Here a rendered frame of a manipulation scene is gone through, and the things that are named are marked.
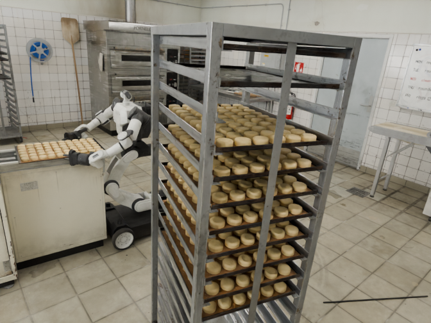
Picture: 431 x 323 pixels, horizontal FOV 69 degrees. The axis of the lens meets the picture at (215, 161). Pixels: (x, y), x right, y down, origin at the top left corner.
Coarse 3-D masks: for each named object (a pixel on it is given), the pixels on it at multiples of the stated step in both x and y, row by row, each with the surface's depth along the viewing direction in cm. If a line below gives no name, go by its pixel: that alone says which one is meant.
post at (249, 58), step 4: (248, 52) 145; (252, 52) 145; (248, 56) 145; (252, 56) 146; (248, 60) 146; (252, 60) 146; (252, 64) 147; (244, 92) 151; (248, 92) 152; (244, 96) 152; (248, 96) 152; (244, 100) 152; (248, 100) 153
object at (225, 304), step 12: (168, 240) 152; (180, 264) 136; (264, 288) 123; (276, 288) 124; (288, 288) 127; (216, 300) 118; (228, 300) 116; (240, 300) 117; (204, 312) 113; (216, 312) 113
